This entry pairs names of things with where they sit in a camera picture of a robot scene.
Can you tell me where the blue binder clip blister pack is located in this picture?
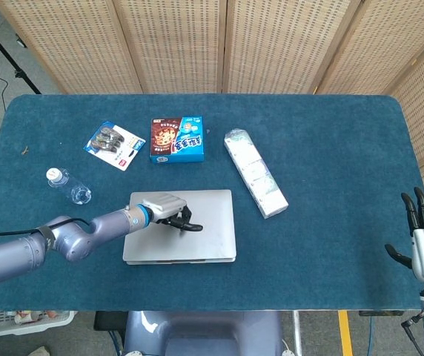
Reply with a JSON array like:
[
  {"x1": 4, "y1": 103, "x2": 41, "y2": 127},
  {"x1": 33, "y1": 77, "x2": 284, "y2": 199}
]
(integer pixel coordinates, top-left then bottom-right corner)
[{"x1": 83, "y1": 121, "x2": 147, "y2": 172}]

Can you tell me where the black box under table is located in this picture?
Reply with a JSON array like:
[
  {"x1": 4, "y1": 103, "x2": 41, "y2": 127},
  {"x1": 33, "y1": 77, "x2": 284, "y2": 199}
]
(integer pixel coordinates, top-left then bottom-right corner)
[{"x1": 93, "y1": 310, "x2": 128, "y2": 332}]

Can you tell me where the clear plastic water bottle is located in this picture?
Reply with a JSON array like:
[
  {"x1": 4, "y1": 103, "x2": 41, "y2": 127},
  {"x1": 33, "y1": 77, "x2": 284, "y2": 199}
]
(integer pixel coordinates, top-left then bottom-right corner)
[{"x1": 45, "y1": 167, "x2": 93, "y2": 206}]

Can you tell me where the woven folding screen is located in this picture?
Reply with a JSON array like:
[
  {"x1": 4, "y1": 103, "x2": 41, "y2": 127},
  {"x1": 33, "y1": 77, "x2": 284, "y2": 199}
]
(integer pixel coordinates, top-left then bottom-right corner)
[{"x1": 0, "y1": 0, "x2": 424, "y2": 227}]

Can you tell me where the white plastic basket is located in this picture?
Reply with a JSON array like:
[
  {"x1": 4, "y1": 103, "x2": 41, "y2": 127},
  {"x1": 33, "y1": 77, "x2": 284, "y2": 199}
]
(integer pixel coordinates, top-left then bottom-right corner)
[{"x1": 0, "y1": 310, "x2": 76, "y2": 337}]

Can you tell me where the silver laptop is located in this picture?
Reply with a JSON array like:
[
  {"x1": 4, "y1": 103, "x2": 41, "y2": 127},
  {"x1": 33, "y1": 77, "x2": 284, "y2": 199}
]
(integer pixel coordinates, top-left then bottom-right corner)
[{"x1": 122, "y1": 189, "x2": 238, "y2": 266}]

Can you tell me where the white tissue pack sleeve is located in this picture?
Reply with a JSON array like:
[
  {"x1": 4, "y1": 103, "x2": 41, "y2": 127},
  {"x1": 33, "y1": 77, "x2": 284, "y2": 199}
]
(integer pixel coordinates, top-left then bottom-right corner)
[{"x1": 223, "y1": 128, "x2": 290, "y2": 220}]

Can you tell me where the blue cookie box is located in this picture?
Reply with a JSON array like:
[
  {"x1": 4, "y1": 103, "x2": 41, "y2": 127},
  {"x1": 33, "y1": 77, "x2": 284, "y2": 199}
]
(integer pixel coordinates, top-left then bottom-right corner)
[{"x1": 149, "y1": 116, "x2": 205, "y2": 165}]

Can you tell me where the blue table cloth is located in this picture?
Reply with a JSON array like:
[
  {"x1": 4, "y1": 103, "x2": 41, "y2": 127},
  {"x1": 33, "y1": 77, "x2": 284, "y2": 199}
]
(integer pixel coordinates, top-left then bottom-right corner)
[{"x1": 0, "y1": 93, "x2": 424, "y2": 312}]

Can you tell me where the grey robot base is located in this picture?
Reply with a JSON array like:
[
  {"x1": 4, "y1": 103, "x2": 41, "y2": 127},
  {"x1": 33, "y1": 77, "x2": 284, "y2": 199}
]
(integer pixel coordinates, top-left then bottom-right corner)
[{"x1": 122, "y1": 310, "x2": 284, "y2": 356}]

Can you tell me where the black tripod stand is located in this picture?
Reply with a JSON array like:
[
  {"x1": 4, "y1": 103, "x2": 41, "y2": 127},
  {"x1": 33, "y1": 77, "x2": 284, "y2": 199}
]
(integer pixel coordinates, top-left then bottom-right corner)
[{"x1": 0, "y1": 0, "x2": 42, "y2": 95}]

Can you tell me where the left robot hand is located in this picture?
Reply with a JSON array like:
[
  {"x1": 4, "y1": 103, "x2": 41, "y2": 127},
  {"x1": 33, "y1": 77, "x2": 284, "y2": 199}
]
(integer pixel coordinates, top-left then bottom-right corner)
[{"x1": 141, "y1": 192, "x2": 204, "y2": 233}]

